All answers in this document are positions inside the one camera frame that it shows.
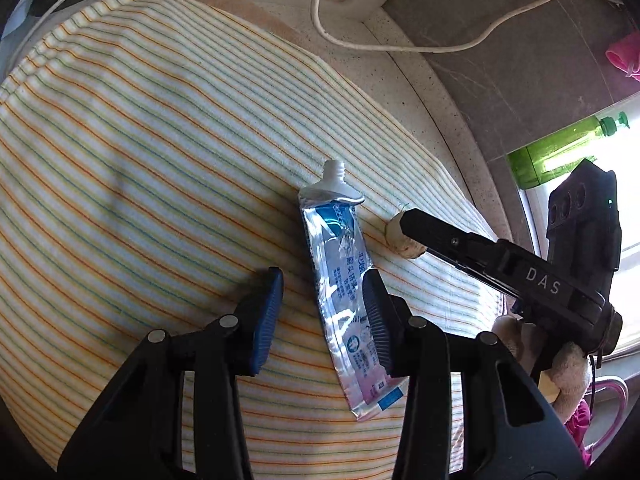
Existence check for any thick white cable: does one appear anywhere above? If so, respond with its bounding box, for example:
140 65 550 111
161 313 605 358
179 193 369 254
310 0 626 57

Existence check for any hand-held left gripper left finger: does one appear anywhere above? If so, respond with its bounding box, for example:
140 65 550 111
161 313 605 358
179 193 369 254
57 266 285 480

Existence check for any pink cloth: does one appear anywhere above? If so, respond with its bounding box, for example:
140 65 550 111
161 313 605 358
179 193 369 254
605 30 640 82

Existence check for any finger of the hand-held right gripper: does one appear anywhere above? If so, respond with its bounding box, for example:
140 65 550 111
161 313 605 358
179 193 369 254
400 208 507 283

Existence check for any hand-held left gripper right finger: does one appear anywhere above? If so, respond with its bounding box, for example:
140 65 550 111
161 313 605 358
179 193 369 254
361 268 589 480

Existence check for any striped cloth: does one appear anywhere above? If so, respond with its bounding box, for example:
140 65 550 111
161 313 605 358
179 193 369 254
0 0 507 476

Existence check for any pink hose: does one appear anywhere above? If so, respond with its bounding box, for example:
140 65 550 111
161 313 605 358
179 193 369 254
589 379 629 453

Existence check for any person's right hand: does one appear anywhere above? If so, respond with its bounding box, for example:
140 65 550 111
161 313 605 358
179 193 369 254
490 314 594 418

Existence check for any small beige round lump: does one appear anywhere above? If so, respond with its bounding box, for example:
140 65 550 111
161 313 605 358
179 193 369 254
384 212 426 261

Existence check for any silver toothpaste tube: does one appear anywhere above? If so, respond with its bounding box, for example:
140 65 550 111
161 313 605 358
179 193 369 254
298 159 409 422

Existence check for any green plastic pump bottle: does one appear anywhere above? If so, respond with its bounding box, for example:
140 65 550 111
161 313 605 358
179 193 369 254
506 111 630 191

